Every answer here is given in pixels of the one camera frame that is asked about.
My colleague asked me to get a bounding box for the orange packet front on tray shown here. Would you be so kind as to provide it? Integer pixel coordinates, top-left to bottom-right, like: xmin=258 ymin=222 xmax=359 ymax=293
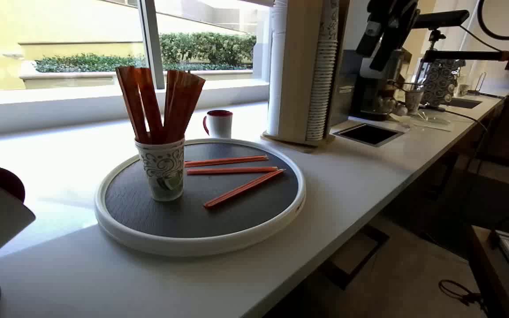
xmin=204 ymin=168 xmax=285 ymax=208

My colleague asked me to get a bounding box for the orange packet on tray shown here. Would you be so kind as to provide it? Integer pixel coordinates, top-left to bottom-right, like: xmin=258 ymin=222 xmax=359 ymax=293
xmin=186 ymin=166 xmax=280 ymax=175
xmin=204 ymin=168 xmax=285 ymax=208
xmin=184 ymin=155 xmax=269 ymax=168

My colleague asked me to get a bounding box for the orange packet back on tray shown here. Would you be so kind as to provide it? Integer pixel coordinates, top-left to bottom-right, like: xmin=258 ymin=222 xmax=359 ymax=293
xmin=184 ymin=155 xmax=269 ymax=168

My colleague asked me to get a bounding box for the orange packet middle on tray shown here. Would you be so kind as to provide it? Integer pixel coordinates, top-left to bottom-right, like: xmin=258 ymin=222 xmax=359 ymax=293
xmin=186 ymin=166 xmax=280 ymax=175

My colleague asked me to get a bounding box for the steel trash chute opening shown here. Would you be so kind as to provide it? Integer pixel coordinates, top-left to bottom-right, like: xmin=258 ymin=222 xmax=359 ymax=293
xmin=338 ymin=124 xmax=400 ymax=146

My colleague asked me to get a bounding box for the round white lazy susan tray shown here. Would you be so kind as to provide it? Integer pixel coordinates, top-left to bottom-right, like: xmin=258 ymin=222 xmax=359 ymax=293
xmin=96 ymin=139 xmax=306 ymax=256

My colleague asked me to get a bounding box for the white mug red inside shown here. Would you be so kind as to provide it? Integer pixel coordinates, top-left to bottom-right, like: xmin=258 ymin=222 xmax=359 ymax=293
xmin=204 ymin=109 xmax=234 ymax=138

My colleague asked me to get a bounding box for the patterned paper cup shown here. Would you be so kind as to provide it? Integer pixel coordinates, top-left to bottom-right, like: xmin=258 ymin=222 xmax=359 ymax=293
xmin=137 ymin=139 xmax=184 ymax=201

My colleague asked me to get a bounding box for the orange packets bundle in cup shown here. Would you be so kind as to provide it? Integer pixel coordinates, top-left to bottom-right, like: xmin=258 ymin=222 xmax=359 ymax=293
xmin=115 ymin=65 xmax=205 ymax=145

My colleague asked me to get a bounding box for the wooden cup dispenser stand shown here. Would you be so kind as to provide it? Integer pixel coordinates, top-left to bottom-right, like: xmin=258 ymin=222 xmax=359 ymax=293
xmin=273 ymin=0 xmax=350 ymax=146

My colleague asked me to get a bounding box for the black coffee machine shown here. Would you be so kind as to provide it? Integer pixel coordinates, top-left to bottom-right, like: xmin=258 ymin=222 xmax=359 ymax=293
xmin=347 ymin=49 xmax=412 ymax=122

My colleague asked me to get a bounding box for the glass jar on counter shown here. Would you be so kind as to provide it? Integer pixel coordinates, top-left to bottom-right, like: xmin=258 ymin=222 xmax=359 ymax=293
xmin=418 ymin=60 xmax=465 ymax=108

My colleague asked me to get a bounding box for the grey window frame post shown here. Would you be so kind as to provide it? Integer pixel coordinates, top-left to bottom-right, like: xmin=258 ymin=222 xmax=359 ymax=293
xmin=138 ymin=0 xmax=165 ymax=90

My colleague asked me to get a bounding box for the black camera on stand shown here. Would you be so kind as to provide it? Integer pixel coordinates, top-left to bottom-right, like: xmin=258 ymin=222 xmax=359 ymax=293
xmin=414 ymin=10 xmax=509 ymax=65

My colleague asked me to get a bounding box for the black cable on floor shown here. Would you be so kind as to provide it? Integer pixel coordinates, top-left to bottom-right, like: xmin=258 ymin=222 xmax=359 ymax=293
xmin=437 ymin=277 xmax=488 ymax=311

